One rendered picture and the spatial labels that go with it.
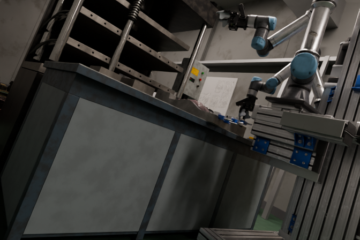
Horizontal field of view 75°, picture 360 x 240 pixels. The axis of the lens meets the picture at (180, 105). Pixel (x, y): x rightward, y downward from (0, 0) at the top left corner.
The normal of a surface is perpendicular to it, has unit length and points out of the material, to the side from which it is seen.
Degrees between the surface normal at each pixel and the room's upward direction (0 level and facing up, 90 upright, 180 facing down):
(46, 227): 90
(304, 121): 90
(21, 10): 90
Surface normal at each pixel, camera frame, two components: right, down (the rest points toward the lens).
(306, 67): -0.46, -0.12
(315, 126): -0.74, -0.33
